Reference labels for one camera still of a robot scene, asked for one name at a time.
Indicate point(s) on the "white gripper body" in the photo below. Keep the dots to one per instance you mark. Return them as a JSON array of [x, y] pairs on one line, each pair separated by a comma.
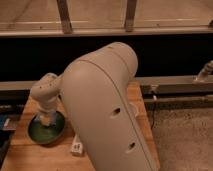
[[46, 117]]

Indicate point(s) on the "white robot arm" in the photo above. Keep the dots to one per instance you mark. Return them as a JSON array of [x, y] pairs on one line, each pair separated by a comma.
[[93, 89]]

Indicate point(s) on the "green ceramic bowl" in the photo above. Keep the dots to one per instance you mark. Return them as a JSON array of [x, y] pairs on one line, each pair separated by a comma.
[[43, 135]]

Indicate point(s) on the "white glue bottle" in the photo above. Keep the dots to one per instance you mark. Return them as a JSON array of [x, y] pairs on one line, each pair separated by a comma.
[[77, 147]]

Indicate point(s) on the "grey metal rail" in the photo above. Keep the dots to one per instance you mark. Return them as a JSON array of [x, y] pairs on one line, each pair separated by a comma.
[[175, 85]]

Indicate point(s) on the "left metal window post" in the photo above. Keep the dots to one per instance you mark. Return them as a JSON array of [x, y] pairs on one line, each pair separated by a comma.
[[64, 16]]

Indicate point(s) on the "metal window post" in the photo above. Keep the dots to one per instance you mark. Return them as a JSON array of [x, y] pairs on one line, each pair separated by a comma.
[[64, 16], [130, 15]]

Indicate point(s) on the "right metal window post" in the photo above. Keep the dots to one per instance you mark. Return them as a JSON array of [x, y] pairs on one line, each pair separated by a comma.
[[130, 15]]

